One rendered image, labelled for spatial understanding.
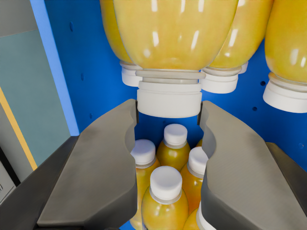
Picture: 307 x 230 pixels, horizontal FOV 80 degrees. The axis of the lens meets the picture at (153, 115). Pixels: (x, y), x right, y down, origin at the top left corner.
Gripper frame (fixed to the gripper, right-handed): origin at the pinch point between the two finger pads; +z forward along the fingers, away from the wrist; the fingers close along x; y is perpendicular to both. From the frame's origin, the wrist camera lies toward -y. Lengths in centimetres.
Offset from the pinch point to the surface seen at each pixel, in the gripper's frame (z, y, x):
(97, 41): 9.4, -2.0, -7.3
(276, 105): 3.8, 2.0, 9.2
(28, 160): 114, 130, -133
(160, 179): 4.3, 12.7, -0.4
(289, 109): 3.2, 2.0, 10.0
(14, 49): 115, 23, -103
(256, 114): 15.3, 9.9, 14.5
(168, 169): 5.9, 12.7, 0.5
